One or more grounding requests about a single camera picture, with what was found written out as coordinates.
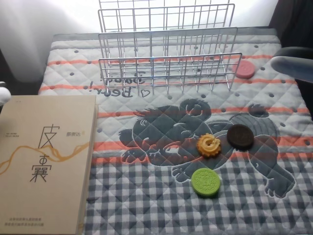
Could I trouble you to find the wire dish rack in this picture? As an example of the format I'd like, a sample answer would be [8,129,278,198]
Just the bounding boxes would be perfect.
[97,0,243,96]

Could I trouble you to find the grey quilt with bear print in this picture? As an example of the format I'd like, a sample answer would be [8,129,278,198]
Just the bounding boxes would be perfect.
[38,26,313,235]

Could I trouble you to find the yellow toy swirl cookie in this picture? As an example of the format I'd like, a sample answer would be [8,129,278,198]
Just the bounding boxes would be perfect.
[197,133,222,159]

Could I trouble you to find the beige book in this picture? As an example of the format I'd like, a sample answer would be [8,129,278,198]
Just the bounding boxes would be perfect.
[0,94,99,235]

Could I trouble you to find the brown toy sandwich cookie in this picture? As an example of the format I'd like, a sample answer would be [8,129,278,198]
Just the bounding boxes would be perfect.
[226,124,255,149]

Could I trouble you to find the green toy sandwich cookie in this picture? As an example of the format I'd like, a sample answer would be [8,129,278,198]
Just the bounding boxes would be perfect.
[190,167,221,198]

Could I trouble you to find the pink toy sandwich cookie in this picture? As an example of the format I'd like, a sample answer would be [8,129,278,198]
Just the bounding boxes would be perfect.
[231,61,255,79]

